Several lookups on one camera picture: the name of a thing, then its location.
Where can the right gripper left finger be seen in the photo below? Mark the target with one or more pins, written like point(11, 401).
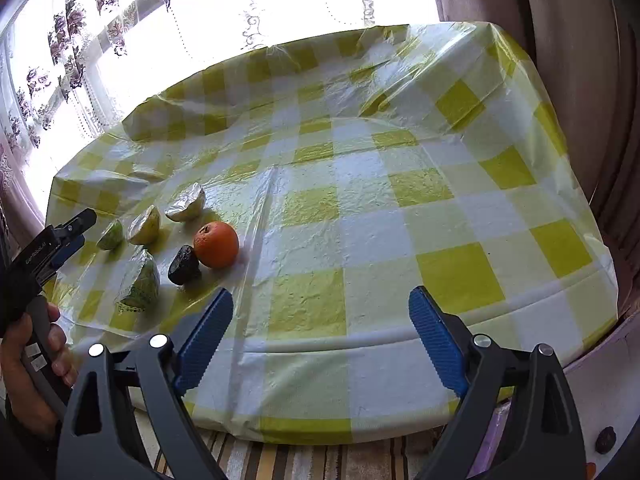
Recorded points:
point(100, 438)

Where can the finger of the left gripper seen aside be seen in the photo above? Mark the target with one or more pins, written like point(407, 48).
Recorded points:
point(70, 237)

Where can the small green fruit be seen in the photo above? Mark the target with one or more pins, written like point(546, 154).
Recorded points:
point(111, 237)

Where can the green cabbage half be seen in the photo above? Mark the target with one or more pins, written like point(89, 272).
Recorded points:
point(140, 285)

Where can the dark dried date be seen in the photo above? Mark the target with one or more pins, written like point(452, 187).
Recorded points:
point(185, 267)

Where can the orange fruit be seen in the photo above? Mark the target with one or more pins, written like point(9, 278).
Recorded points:
point(216, 245)

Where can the yellow checkered plastic tablecloth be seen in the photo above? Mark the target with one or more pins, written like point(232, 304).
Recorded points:
point(354, 167)

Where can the floral sheer curtain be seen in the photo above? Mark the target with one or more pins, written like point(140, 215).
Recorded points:
point(71, 69)

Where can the brown drape curtain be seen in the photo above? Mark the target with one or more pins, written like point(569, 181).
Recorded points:
point(587, 54)

